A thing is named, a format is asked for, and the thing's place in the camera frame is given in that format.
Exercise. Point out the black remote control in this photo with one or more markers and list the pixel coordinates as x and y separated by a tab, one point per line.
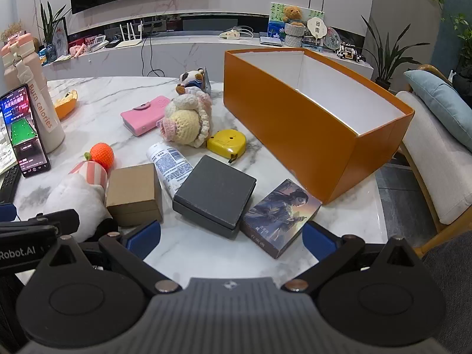
9	186

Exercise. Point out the brown cardboard box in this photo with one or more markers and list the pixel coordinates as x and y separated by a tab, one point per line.
132	188

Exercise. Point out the beige wooden armchair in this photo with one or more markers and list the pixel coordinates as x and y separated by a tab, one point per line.
431	155

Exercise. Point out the brown white plush dog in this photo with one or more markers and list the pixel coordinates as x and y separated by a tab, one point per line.
191	79

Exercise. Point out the pink toy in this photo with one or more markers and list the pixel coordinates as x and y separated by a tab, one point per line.
77	49

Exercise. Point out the small white device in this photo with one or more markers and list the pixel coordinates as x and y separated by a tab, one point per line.
96	43

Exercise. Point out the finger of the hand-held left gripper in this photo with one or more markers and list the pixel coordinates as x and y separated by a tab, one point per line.
55	219
7	212

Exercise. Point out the white plush pink striped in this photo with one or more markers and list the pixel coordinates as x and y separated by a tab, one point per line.
73	195

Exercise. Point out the black smartphone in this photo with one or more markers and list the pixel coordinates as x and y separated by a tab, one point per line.
22	132

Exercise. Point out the illustrated card box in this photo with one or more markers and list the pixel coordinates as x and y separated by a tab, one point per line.
280	214

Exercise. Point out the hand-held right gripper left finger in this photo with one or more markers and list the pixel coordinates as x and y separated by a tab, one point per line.
142	239

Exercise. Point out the pink water bottle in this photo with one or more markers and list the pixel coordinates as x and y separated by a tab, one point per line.
46	110

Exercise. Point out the yellow tape measure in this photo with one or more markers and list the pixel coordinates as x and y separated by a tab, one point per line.
225	142

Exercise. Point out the orange crochet ball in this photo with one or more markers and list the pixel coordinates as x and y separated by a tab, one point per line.
103	155

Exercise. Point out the person's dark clothing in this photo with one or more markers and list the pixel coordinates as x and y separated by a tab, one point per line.
450	284

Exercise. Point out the green blue painting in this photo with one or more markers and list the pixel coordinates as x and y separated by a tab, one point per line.
276	18

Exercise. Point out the black jacket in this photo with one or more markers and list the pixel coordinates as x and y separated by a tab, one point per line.
462	84

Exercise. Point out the pink card wallet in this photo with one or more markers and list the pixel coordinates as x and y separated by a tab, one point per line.
143	116

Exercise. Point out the patterned round fan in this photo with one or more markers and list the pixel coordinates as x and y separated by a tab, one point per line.
333	38

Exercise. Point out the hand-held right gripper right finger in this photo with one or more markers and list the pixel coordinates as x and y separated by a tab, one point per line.
319	242

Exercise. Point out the black white toy car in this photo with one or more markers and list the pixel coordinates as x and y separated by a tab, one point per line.
348	52

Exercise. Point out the tall potted plant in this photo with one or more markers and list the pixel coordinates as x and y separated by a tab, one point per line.
385	55

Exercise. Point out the white power strip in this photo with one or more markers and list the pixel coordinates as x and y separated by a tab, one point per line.
230	35

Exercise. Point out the black picture frame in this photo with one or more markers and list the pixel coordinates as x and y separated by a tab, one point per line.
61	37

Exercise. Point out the white router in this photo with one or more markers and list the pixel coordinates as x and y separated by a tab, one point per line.
129	40

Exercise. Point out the orange cardboard box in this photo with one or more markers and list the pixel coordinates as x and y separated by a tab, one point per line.
295	136

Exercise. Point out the white round paper fan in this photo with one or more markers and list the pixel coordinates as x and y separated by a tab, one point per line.
316	27

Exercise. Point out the cream pink crochet doll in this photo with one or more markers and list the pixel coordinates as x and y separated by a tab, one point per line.
184	121

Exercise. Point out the white printed paper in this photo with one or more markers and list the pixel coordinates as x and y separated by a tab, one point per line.
5	155

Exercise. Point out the grey laptop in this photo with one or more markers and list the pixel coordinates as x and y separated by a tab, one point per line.
271	40

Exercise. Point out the small green plant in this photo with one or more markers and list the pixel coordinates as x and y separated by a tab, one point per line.
48	25

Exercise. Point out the light blue cushion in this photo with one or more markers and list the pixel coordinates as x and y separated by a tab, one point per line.
442	107

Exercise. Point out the brown teddy bear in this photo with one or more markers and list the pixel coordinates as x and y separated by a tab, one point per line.
294	14

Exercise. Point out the hanging vine plant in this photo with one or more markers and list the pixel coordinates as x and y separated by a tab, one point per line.
461	29

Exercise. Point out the white marble tv console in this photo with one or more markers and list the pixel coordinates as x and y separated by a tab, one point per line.
202	51

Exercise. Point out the orange peel half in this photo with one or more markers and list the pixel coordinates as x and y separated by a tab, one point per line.
66	105

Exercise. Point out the dark grey gift box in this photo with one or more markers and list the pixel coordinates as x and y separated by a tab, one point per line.
214	191

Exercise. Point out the white cream tube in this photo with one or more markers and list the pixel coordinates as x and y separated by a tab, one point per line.
169	166

